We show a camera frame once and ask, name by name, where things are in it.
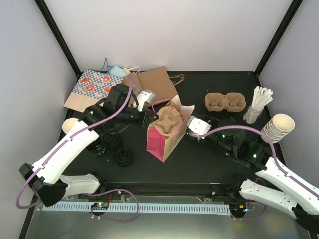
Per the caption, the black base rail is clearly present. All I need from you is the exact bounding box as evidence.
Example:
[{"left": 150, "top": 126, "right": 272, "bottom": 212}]
[{"left": 106, "top": 182, "right": 239, "bottom": 200}]

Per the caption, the light blue cable duct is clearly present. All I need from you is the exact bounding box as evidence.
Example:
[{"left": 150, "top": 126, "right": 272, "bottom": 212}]
[{"left": 42, "top": 201, "right": 231, "bottom": 216}]

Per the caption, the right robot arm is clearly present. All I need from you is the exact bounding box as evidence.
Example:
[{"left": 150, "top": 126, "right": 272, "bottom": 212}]
[{"left": 187, "top": 116, "right": 319, "bottom": 234}]

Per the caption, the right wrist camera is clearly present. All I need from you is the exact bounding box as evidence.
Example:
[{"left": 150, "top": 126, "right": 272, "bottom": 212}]
[{"left": 186, "top": 116, "right": 212, "bottom": 136}]

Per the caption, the pink cakes paper bag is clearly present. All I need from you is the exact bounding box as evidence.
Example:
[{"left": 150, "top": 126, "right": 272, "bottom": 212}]
[{"left": 146, "top": 95, "right": 195, "bottom": 162}]

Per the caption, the right black frame post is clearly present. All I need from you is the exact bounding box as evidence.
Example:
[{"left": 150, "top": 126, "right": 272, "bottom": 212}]
[{"left": 254, "top": 0, "right": 303, "bottom": 77}]

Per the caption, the right paper cup stack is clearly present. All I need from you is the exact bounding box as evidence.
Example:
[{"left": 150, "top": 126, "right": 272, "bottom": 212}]
[{"left": 261, "top": 113, "right": 295, "bottom": 144}]

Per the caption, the front black lid stack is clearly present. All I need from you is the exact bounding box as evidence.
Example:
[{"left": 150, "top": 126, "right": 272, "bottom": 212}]
[{"left": 115, "top": 148, "right": 134, "bottom": 167}]

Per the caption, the black frame post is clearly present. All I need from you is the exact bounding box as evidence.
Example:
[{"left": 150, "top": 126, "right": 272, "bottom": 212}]
[
  {"left": 34, "top": 0, "right": 82, "bottom": 78},
  {"left": 254, "top": 0, "right": 303, "bottom": 77}
]

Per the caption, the brown kraft paper bag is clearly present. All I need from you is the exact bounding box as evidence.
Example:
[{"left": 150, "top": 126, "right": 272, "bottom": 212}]
[{"left": 131, "top": 66, "right": 178, "bottom": 107}]

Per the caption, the middle black lid stack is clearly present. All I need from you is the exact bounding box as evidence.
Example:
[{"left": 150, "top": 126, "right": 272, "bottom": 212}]
[{"left": 103, "top": 133, "right": 123, "bottom": 150}]

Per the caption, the blue checkered paper bag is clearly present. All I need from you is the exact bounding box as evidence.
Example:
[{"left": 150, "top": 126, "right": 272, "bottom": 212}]
[{"left": 64, "top": 69, "right": 123, "bottom": 112}]

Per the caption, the cream paper bag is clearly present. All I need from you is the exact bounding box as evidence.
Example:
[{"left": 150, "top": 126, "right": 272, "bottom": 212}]
[{"left": 122, "top": 67, "right": 141, "bottom": 74}]

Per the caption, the light blue paper bag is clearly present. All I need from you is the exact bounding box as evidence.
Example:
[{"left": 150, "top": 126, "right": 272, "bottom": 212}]
[{"left": 99, "top": 58, "right": 127, "bottom": 78}]

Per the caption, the left paper cup stack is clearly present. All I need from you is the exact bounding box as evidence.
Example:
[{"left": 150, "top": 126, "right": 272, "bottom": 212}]
[{"left": 62, "top": 118, "right": 78, "bottom": 134}]

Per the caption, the left black frame post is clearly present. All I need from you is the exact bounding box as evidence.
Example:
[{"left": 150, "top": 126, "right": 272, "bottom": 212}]
[{"left": 34, "top": 0, "right": 82, "bottom": 78}]

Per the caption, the pulp cup carrier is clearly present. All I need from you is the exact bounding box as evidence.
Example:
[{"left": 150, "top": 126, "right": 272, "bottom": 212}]
[
  {"left": 153, "top": 106, "right": 186, "bottom": 136},
  {"left": 204, "top": 92, "right": 246, "bottom": 112}
]

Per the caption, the paper cup stack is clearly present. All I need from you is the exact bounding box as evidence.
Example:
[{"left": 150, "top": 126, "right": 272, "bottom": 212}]
[
  {"left": 62, "top": 118, "right": 78, "bottom": 134},
  {"left": 261, "top": 113, "right": 295, "bottom": 144}
]

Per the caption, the black lid stack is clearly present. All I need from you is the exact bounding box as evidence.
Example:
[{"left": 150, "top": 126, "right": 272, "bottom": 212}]
[
  {"left": 103, "top": 133, "right": 123, "bottom": 150},
  {"left": 115, "top": 148, "right": 134, "bottom": 167}
]

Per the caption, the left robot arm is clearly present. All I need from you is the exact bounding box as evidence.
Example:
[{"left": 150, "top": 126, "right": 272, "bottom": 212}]
[{"left": 19, "top": 84, "right": 159, "bottom": 207}]

